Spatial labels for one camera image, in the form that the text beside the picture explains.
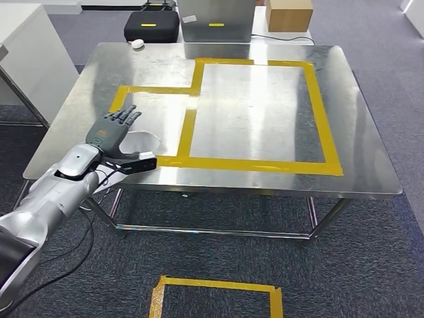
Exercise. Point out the white computer mouse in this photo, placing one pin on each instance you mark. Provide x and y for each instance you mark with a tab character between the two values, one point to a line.
137	44

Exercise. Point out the white plastic mirror cover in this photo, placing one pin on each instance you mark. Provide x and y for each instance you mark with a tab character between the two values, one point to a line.
145	140

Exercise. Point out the stainless steel workbench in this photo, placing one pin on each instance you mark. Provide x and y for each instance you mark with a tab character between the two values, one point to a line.
364	145

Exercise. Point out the white display plinth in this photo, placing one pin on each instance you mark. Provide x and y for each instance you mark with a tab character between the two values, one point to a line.
414	11

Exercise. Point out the black zip case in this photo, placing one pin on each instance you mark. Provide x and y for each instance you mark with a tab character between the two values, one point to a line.
152	33

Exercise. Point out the brown cardboard box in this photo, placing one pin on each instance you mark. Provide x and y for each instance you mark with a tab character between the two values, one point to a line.
288	17

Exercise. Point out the white desk with metal legs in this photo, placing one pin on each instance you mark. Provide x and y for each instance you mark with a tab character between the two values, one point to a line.
33	57

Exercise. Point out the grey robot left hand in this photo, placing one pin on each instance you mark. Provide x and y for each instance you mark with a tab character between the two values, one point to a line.
106	134

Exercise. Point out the grey metal case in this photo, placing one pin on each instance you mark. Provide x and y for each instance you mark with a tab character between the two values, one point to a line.
215	22

